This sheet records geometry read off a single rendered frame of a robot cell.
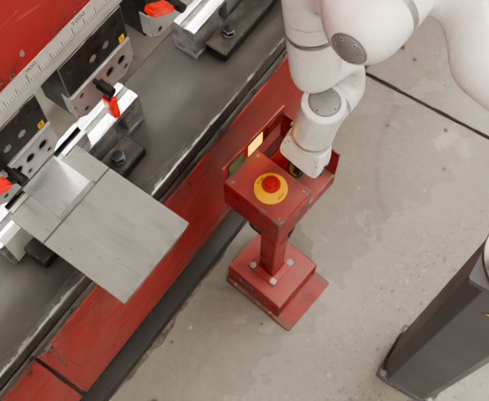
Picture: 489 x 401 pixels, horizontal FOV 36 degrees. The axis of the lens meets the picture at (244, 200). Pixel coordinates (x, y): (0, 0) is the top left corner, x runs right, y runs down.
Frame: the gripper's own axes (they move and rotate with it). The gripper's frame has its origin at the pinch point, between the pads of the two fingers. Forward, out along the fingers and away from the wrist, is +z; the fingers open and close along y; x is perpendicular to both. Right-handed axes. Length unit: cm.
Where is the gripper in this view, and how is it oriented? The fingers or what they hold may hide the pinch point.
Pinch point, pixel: (300, 166)
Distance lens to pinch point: 166.7
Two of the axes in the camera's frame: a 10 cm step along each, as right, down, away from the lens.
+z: -0.7, 3.3, 9.4
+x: 6.5, -7.0, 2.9
